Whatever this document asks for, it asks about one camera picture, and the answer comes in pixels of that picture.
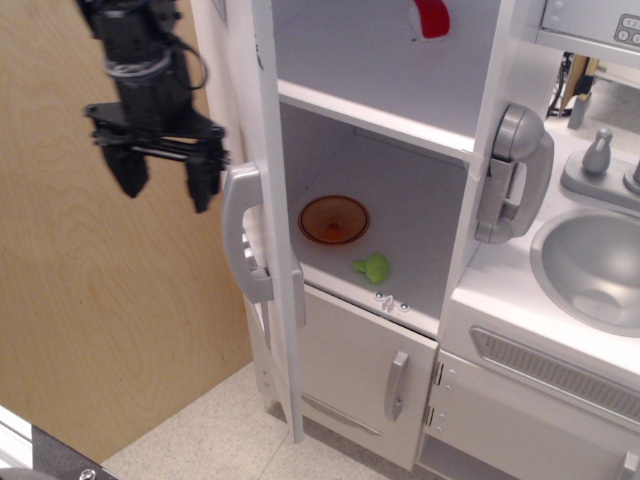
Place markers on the grey toy microwave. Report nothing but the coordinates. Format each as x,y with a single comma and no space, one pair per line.
611,24

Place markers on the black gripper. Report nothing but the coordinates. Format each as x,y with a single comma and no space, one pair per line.
154,116

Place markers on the orange plastic bowl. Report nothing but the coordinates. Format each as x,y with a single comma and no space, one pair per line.
334,220

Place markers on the red toy item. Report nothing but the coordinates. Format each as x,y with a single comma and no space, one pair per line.
429,19

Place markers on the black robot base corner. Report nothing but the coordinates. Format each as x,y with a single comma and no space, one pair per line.
39,455

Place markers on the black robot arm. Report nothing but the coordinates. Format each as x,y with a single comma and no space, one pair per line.
136,32

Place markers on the white toy kitchen cabinet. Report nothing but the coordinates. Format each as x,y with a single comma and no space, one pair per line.
407,127

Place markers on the white fridge door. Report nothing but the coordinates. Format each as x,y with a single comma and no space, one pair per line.
236,41

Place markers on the grey toy faucet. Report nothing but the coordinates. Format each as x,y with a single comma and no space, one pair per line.
597,174

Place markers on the white magnetic door catch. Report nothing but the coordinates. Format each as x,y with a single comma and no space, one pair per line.
389,304

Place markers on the grey vent panel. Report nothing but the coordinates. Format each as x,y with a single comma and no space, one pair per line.
601,392

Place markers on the grey fridge door handle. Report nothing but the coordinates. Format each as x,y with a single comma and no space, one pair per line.
242,192

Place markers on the grey toy sink basin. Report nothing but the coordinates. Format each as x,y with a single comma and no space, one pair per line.
587,262

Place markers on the grey freezer door handle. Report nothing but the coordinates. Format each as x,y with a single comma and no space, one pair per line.
393,404

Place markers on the white oven door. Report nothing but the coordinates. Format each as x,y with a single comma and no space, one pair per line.
524,432

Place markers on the grey toy telephone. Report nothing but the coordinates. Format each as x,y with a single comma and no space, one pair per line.
517,179

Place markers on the white lower freezer door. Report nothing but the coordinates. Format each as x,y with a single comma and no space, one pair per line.
344,357

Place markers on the green toy broccoli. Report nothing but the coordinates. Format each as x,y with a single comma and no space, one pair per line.
375,268

